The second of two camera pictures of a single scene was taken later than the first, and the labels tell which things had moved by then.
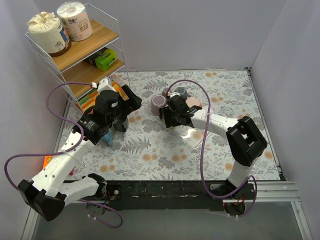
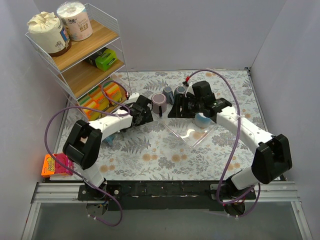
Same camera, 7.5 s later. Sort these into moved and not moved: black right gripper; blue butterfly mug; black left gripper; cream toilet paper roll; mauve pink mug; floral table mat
Moved: black left gripper; black right gripper
Not moved: cream toilet paper roll; blue butterfly mug; floral table mat; mauve pink mug
